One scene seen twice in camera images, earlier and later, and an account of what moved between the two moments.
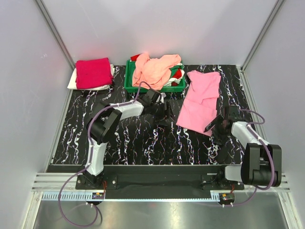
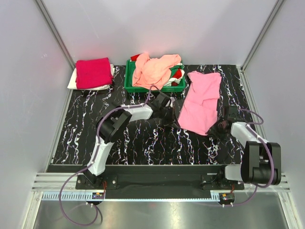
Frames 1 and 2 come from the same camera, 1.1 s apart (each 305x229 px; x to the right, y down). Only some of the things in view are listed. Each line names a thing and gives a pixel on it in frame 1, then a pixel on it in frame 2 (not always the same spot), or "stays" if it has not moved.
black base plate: (158, 182) stays
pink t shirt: (199, 108) stays
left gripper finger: (171, 110) to (177, 106)
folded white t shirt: (72, 80) stays
